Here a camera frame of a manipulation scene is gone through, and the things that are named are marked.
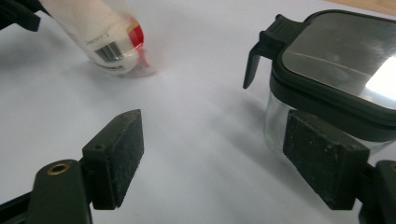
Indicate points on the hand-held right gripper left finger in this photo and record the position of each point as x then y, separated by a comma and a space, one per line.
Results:
118, 155

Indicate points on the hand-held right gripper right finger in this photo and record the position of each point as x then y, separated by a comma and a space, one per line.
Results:
323, 158

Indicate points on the white pouch with red label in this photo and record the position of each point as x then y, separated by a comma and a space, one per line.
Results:
93, 31

